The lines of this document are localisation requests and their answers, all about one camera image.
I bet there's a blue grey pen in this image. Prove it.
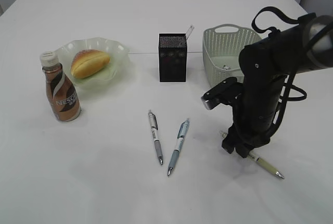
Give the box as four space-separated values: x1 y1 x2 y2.
167 118 189 177

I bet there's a black covered right gripper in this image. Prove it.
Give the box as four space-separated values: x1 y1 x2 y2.
222 99 271 158

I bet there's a clear plastic ruler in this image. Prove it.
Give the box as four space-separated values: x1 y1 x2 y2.
185 24 195 40

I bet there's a pale green plastic basket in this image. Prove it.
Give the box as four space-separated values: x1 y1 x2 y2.
202 24 261 87

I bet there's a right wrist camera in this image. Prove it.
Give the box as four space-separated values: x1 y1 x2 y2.
201 77 243 110

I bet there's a yellow bread loaf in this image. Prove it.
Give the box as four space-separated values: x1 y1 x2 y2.
71 49 111 79

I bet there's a brown coffee drink bottle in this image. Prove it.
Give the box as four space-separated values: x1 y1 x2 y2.
40 52 81 122

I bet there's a black mesh pen holder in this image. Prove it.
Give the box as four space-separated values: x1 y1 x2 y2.
158 33 187 82

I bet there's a grey grip pen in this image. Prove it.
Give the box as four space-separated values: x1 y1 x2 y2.
148 110 163 166

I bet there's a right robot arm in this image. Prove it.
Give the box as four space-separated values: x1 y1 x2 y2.
202 13 332 158

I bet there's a paper ball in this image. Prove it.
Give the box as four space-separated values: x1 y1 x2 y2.
222 65 231 70

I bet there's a pale green glass plate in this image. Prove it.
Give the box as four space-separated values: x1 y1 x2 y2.
55 37 130 90

